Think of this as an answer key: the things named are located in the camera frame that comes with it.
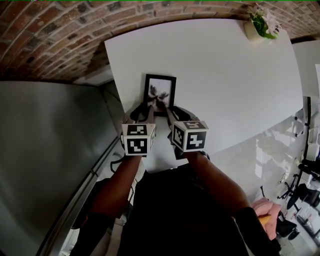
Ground pink cloth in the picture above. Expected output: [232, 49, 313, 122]
[250, 198, 283, 241]

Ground white chair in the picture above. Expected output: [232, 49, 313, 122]
[291, 95, 320, 165]

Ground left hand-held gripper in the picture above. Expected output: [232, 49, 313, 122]
[121, 103, 157, 158]

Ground potted plant in white pot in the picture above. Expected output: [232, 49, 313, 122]
[243, 3, 284, 43]

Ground grey partition panel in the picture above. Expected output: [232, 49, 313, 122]
[0, 80, 125, 256]

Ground white table top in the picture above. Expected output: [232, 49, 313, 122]
[104, 17, 305, 175]

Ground black framed picture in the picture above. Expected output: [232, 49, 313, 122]
[144, 73, 177, 118]

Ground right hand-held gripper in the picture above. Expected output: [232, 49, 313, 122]
[164, 105, 210, 161]

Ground person's right forearm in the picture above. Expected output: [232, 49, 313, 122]
[186, 151, 252, 217]

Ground person's black clothing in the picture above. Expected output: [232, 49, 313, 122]
[71, 163, 282, 256]

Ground person's left forearm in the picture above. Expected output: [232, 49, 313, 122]
[88, 154, 142, 220]

